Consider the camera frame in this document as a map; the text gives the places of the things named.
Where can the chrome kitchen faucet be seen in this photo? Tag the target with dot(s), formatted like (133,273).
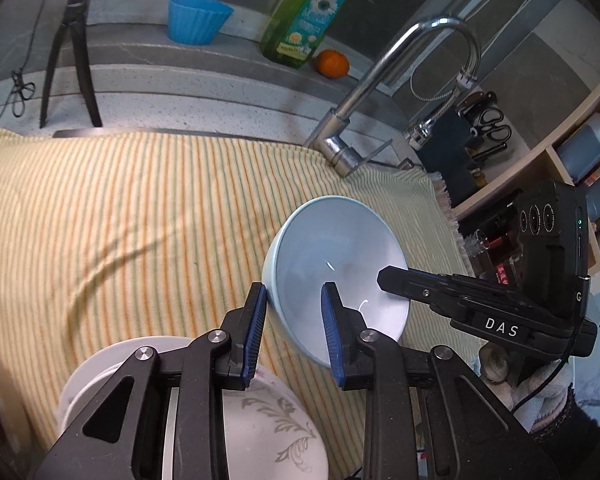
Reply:
(340,130)

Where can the yellow striped cloth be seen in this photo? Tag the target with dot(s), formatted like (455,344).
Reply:
(105,240)

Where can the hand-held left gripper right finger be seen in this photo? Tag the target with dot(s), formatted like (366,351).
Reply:
(334,340)

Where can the black scissors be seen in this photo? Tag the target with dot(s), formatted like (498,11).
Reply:
(491,125)

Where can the orange tangerine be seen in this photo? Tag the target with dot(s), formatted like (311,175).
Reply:
(332,63)

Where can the green dish soap bottle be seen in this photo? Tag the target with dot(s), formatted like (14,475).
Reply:
(310,15)

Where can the dark liquid jug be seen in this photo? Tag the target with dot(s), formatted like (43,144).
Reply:
(580,150)

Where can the pale blue-green ceramic bowl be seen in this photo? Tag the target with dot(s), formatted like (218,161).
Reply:
(330,240)

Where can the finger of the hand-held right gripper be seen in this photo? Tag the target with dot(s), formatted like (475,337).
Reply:
(405,285)

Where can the blue fluted silicone cup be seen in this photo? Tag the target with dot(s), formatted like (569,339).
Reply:
(197,17)

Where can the wooden shelf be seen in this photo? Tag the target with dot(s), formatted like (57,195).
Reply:
(530,157)

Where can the white oval leaf-print plate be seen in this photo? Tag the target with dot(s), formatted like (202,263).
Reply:
(260,425)

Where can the dark knife block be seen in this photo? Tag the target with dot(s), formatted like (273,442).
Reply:
(450,155)

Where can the black tripod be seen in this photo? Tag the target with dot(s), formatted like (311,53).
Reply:
(75,10)

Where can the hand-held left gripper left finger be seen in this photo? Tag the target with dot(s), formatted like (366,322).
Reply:
(252,340)

